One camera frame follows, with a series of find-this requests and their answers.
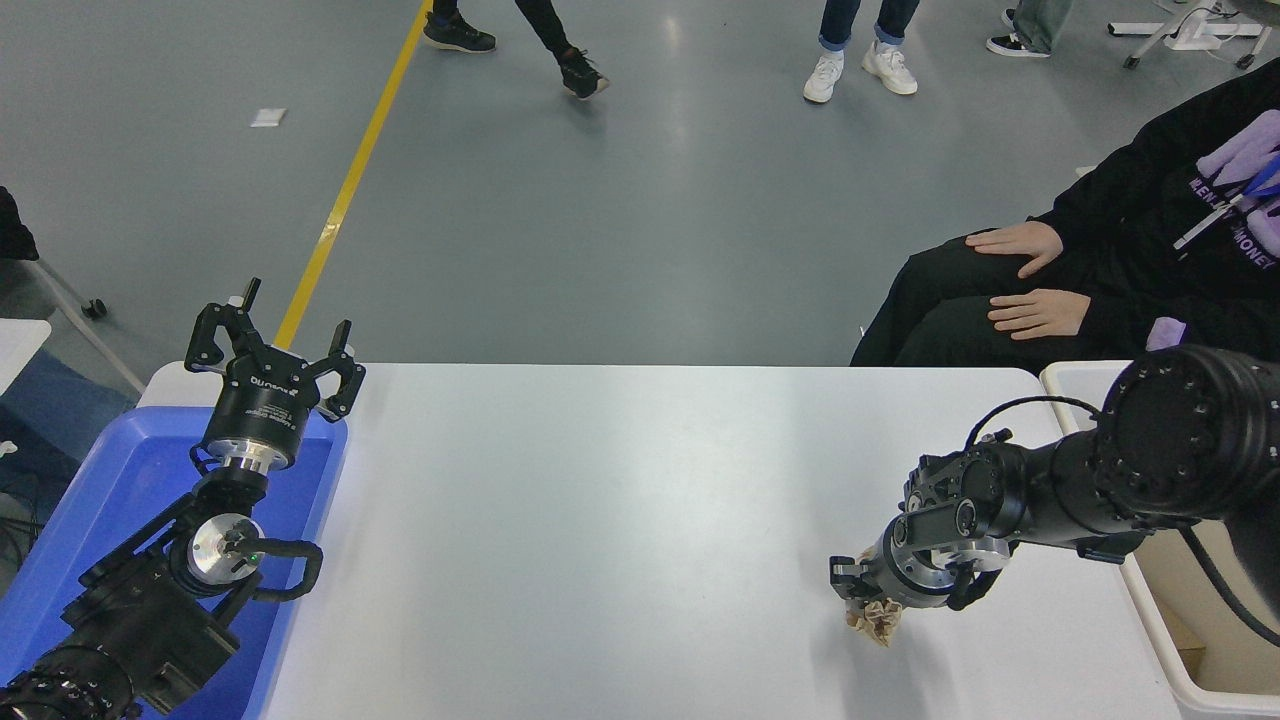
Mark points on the white wheeled furniture base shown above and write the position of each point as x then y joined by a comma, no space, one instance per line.
1195,35

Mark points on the brown cardboard piece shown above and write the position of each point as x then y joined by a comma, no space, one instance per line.
1188,645

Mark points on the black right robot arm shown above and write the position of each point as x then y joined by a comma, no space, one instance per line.
1180,430

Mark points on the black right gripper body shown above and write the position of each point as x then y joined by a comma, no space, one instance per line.
876,582

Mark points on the white side table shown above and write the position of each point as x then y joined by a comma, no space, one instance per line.
20,345

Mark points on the person's right hand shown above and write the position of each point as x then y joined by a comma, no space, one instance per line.
1030,243

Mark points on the blue plastic tray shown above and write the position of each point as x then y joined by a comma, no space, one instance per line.
120,480

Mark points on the person's left hand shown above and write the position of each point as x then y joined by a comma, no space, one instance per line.
1045,314

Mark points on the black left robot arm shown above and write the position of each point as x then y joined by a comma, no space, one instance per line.
150,610

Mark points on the white paper scrap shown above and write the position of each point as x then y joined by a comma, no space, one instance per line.
268,117

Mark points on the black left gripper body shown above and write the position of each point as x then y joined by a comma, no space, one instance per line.
262,405

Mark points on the large pale bin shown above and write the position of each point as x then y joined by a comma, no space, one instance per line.
1165,650

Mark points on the tan paper ball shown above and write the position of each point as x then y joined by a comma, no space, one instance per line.
876,623

